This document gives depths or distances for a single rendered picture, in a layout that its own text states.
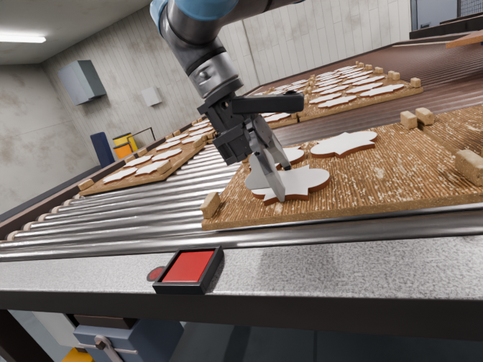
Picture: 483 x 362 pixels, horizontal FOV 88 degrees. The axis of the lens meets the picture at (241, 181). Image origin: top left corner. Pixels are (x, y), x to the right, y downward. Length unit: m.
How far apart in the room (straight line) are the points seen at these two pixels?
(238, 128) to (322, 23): 5.04
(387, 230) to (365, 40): 5.14
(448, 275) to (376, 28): 5.24
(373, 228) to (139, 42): 6.46
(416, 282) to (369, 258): 0.05
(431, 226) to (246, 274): 0.23
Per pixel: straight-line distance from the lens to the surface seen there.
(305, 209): 0.39
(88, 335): 0.57
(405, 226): 0.38
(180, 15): 0.37
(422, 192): 0.41
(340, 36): 5.40
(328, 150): 0.57
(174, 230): 0.52
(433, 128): 0.65
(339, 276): 0.31
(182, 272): 0.37
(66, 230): 0.85
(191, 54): 0.42
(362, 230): 0.37
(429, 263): 0.33
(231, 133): 0.42
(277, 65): 5.45
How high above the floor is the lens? 1.14
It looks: 21 degrees down
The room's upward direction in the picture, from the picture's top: 19 degrees counter-clockwise
